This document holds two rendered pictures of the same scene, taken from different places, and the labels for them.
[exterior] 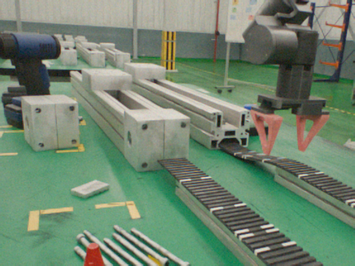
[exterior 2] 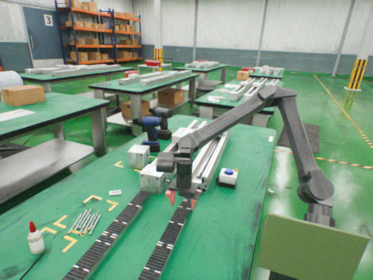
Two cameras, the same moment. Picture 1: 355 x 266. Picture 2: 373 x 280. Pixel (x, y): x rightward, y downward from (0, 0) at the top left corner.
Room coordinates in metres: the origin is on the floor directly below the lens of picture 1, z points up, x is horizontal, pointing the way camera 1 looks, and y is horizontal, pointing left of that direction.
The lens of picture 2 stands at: (0.10, -0.66, 1.41)
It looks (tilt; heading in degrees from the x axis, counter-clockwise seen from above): 22 degrees down; 44
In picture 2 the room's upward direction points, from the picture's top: 2 degrees clockwise
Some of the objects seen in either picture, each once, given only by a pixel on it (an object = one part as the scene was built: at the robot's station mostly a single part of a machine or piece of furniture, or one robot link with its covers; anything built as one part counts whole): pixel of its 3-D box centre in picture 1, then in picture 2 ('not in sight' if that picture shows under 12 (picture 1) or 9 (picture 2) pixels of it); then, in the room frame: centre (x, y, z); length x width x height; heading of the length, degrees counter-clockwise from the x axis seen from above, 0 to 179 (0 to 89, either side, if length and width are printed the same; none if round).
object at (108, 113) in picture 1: (106, 101); (184, 144); (1.08, 0.29, 0.82); 0.80 x 0.10 x 0.09; 27
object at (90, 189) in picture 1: (90, 189); (115, 193); (0.52, 0.17, 0.78); 0.05 x 0.03 x 0.01; 150
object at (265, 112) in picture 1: (276, 127); (176, 195); (0.62, -0.12, 0.88); 0.07 x 0.07 x 0.09; 27
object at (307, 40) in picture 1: (296, 47); (182, 166); (0.63, -0.14, 1.01); 0.07 x 0.06 x 0.07; 130
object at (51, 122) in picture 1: (56, 121); (141, 156); (0.77, 0.32, 0.83); 0.11 x 0.10 x 0.10; 126
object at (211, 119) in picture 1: (167, 99); (213, 149); (1.16, 0.12, 0.82); 0.80 x 0.10 x 0.09; 27
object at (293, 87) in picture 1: (293, 85); (184, 180); (0.63, -0.15, 0.95); 0.10 x 0.07 x 0.07; 117
